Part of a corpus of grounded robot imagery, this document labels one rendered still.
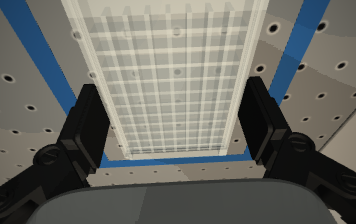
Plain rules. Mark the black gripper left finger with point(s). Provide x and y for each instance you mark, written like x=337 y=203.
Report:
x=59 y=168

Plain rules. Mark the blue tape outline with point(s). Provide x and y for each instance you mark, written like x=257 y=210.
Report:
x=26 y=28

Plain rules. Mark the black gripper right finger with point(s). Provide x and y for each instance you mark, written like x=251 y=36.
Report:
x=292 y=156

